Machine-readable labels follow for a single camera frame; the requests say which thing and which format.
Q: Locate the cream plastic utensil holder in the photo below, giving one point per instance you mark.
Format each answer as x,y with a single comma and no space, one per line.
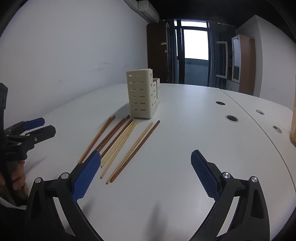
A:
141,97

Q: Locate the dark blue curtain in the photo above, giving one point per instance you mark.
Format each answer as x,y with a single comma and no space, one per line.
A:
214,58
171,53

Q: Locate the white open window frame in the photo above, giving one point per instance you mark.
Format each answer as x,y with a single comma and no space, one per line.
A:
226,58

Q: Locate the person's left hand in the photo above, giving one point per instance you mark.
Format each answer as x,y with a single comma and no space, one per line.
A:
19,178

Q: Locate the tan box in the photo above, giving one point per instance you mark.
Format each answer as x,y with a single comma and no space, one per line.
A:
294,120

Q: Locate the white wall pipe cover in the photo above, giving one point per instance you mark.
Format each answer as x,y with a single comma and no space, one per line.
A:
131,3

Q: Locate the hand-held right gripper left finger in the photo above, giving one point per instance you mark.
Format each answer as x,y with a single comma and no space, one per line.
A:
86,176

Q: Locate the white air conditioner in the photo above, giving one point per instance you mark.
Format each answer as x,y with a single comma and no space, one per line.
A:
148,10

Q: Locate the brown cabinet with glass door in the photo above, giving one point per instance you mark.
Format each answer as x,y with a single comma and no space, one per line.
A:
247,64

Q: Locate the glass balcony door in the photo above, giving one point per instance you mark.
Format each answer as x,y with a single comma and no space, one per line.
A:
195,44

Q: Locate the dark brown wooden cabinet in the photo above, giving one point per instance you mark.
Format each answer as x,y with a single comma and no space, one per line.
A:
157,53

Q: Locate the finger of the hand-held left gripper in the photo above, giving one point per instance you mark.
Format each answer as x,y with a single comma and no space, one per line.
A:
44,132
34,122

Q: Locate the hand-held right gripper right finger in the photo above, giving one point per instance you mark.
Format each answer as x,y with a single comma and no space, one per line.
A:
204,176

